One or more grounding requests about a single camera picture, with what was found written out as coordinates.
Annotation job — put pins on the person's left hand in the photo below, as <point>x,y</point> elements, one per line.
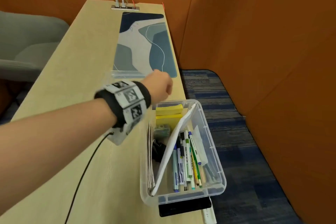
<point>160,84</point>

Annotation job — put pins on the yellow sticky note pad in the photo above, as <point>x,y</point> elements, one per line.
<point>169,110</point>
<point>168,121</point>

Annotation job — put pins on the black and white pen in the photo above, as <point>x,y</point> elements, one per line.
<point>183,139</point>

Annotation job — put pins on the black binder clip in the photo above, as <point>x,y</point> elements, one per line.
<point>158,153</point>

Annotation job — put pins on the white and blue pen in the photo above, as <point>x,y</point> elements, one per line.
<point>195,150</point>

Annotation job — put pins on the white marker with green band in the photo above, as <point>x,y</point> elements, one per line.
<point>188,158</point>

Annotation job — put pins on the white marker with black cap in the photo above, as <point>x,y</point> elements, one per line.
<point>180,168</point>

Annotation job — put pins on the yellow black striped pencil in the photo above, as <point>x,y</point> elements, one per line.
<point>194,171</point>

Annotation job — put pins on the clear plastic storage bin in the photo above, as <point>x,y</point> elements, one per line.
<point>215,168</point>

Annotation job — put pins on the blue patterned desk mat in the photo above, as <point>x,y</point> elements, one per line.
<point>157,55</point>

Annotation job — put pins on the black left wristband with markers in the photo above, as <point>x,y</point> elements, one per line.
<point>126,100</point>

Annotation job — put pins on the white card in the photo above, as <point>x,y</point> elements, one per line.
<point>200,139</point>

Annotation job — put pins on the white perforated paper sheets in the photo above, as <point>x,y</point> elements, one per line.
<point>170,153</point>

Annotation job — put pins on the silver socket panel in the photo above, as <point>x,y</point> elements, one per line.
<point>125,8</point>

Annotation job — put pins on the light wooden table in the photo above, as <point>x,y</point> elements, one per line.
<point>78,61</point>

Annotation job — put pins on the white plug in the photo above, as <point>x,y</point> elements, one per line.
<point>124,4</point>

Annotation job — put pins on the plug with yellow tag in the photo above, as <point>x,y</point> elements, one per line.
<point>116,3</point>

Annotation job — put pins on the white metal bar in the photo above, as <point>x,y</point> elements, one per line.
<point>209,216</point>

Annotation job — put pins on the grey upholstered armchair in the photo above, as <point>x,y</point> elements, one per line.
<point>26,37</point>

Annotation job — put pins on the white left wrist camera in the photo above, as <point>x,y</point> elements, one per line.
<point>120,137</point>

